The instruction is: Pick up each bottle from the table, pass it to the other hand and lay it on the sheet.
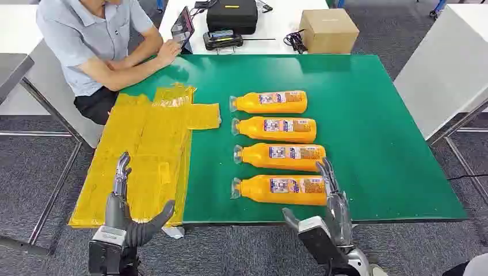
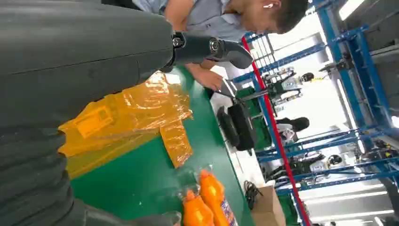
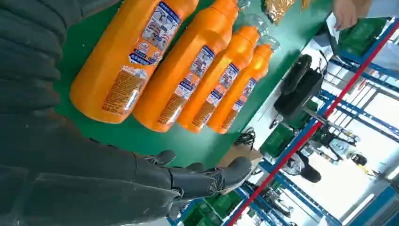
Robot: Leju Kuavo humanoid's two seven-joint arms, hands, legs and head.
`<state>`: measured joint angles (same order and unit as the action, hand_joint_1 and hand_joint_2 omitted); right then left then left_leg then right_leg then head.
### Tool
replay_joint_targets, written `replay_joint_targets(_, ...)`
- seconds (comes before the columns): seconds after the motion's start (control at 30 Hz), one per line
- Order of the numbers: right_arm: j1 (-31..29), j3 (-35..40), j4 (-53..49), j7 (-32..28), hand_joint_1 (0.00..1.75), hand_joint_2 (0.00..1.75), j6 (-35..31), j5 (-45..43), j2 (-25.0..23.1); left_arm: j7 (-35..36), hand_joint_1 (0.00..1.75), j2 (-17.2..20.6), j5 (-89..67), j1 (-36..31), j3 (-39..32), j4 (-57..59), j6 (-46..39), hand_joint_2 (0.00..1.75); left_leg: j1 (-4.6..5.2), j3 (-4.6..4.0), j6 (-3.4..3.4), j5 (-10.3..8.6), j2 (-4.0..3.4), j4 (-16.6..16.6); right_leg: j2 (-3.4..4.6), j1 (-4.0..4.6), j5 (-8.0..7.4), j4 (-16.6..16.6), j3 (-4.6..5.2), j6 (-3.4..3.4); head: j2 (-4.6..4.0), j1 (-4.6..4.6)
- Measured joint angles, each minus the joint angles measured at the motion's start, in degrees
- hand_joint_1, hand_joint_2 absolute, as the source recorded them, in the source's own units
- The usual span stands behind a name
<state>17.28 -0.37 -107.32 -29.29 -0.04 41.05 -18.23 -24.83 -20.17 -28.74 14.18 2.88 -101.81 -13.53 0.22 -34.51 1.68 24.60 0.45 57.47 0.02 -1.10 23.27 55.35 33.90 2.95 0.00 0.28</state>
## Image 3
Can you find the brown cardboard box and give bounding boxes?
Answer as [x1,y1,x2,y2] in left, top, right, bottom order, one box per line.
[217,144,264,170]

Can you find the person's left hand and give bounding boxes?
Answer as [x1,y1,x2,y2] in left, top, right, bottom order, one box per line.
[332,0,358,31]

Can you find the white table with equipment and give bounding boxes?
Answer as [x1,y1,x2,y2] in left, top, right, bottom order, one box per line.
[244,32,331,163]

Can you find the green table mat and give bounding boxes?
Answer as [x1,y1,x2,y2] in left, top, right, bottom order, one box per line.
[53,0,333,169]

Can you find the blue metal rack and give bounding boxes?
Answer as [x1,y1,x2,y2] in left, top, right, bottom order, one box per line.
[168,17,399,226]

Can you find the red rack bar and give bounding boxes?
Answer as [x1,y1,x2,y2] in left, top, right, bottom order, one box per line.
[225,22,399,226]

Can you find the black carrying case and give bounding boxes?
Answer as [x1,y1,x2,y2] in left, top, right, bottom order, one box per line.
[274,69,324,125]

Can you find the green plastic crate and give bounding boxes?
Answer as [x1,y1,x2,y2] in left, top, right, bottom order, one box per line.
[259,124,295,158]
[184,191,244,226]
[338,18,388,57]

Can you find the black cable bundle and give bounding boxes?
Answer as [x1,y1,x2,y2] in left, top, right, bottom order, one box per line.
[233,127,256,147]

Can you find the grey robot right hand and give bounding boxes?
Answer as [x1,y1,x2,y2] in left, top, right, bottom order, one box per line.
[0,112,254,226]

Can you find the yellow plastic sheet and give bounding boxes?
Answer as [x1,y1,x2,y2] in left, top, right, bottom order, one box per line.
[263,0,312,25]

